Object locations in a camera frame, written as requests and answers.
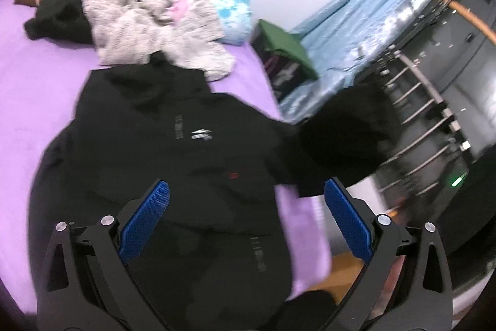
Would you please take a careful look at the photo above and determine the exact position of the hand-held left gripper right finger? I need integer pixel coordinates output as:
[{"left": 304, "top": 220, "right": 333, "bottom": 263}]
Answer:
[{"left": 323, "top": 177, "right": 454, "bottom": 331}]

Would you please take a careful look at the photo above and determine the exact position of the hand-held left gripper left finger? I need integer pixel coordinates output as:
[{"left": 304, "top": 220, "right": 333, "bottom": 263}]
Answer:
[{"left": 37, "top": 178, "right": 171, "bottom": 331}]

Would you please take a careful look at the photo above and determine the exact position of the black jacket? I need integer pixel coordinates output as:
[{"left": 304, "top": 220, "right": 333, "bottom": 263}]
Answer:
[{"left": 28, "top": 52, "right": 404, "bottom": 331}]

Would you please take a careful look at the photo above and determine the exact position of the metal rung rack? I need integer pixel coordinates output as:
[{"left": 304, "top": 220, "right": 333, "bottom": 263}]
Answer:
[{"left": 372, "top": 44, "right": 471, "bottom": 200}]

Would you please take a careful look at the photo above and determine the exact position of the green cloth on box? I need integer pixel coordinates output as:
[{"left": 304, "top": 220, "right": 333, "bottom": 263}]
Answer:
[{"left": 252, "top": 25, "right": 311, "bottom": 101}]

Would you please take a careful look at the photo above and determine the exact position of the purple bed sheet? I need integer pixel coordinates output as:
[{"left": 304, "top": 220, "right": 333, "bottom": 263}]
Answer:
[{"left": 0, "top": 0, "right": 334, "bottom": 316}]

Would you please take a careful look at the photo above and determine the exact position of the grey fleece garment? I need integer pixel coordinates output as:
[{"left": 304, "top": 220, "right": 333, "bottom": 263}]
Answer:
[{"left": 79, "top": 0, "right": 237, "bottom": 81}]

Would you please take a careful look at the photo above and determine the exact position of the light blue curtain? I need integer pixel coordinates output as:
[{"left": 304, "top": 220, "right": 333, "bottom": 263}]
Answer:
[{"left": 279, "top": 0, "right": 462, "bottom": 122}]

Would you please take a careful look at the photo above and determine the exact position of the light blue patterned pillow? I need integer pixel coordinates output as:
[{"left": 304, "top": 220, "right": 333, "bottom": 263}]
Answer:
[{"left": 205, "top": 0, "right": 252, "bottom": 47}]

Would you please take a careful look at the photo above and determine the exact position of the black garment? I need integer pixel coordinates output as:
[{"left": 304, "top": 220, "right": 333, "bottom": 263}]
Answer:
[{"left": 24, "top": 0, "right": 107, "bottom": 45}]

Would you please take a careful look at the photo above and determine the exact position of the curved wooden rail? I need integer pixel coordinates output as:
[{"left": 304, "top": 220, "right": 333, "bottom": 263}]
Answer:
[{"left": 424, "top": 0, "right": 496, "bottom": 45}]

